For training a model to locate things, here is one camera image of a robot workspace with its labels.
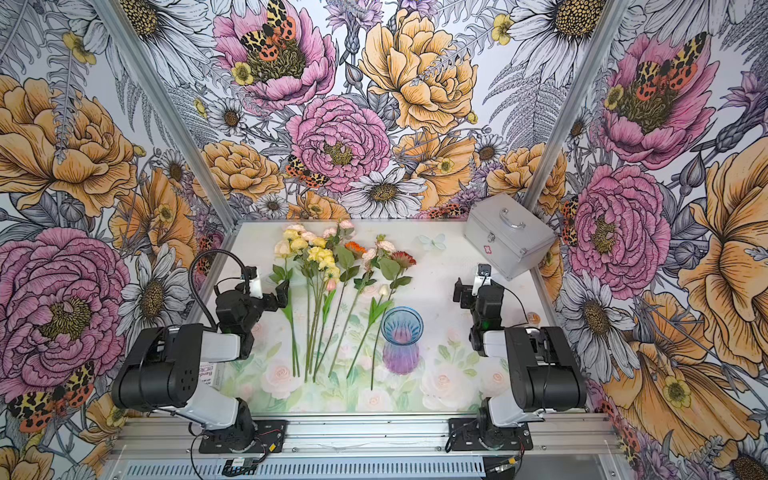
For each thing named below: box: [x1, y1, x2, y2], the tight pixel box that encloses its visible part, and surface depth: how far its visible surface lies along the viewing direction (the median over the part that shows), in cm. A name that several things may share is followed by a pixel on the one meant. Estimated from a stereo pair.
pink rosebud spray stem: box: [323, 220, 359, 283], surface depth 114 cm
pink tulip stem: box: [313, 291, 336, 380], surface depth 98 cm
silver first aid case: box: [464, 193, 557, 281], surface depth 104 cm
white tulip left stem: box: [282, 282, 300, 378], surface depth 91 cm
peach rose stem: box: [269, 239, 293, 285], surface depth 109 cm
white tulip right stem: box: [367, 284, 392, 328], surface depth 98 cm
